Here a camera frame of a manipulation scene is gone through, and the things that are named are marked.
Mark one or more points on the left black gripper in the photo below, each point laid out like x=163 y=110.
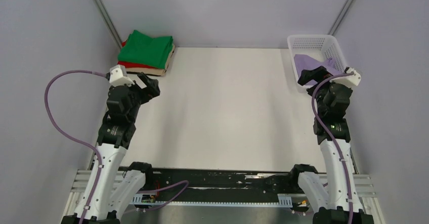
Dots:
x=153 y=89

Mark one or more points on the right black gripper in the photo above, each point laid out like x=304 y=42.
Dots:
x=316 y=74

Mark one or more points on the purple t shirt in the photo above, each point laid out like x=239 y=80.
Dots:
x=305 y=62

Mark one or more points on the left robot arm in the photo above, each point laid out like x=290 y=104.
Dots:
x=101 y=203

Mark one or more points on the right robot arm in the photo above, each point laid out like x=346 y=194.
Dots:
x=337 y=200

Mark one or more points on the white plastic basket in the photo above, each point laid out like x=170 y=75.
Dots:
x=318 y=46

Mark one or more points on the green folded t shirt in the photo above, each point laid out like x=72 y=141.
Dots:
x=140 y=48

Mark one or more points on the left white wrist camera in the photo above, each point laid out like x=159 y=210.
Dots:
x=117 y=76

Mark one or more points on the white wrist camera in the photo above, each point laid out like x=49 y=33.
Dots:
x=117 y=76
x=353 y=79

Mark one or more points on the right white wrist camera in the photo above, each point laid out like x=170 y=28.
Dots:
x=353 y=79

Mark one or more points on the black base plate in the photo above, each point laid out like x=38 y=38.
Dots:
x=204 y=185

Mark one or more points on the right corner metal post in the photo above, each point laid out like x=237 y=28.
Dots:
x=340 y=17

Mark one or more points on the corner metal post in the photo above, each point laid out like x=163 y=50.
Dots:
x=108 y=22
x=340 y=17

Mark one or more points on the left corner metal post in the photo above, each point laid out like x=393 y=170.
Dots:
x=108 y=22

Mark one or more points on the white cable duct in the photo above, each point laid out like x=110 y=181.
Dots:
x=282 y=202

